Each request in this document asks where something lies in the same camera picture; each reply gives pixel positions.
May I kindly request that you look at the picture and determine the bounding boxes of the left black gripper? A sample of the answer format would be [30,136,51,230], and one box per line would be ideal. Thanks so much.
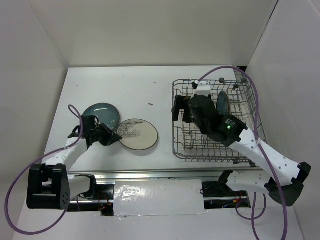
[90,122,122,146]

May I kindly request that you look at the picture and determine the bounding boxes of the cream plate tree pattern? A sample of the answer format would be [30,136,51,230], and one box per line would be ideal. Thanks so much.
[116,118,159,151]

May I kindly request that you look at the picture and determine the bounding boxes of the dark teal plate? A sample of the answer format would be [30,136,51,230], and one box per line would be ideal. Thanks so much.
[216,91,231,115]

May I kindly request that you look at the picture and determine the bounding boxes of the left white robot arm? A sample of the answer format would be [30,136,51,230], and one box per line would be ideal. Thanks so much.
[26,115,122,210]

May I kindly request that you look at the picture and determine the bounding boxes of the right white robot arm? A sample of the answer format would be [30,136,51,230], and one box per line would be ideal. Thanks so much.
[171,94,311,207]

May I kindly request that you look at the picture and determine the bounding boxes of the teal plate white flowers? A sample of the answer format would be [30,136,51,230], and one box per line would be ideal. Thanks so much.
[82,103,120,131]

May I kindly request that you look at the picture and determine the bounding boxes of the grey wire dish rack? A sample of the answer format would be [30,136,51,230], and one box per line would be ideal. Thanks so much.
[172,77,257,169]

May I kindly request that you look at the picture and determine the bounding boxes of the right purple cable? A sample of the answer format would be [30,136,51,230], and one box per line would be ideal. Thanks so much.
[198,65,288,240]

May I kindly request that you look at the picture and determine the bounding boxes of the purple cable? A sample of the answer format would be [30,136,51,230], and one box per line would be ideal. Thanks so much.
[198,65,288,240]
[5,104,86,235]

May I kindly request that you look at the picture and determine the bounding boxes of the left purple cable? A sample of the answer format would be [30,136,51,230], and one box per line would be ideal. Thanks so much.
[5,104,86,235]

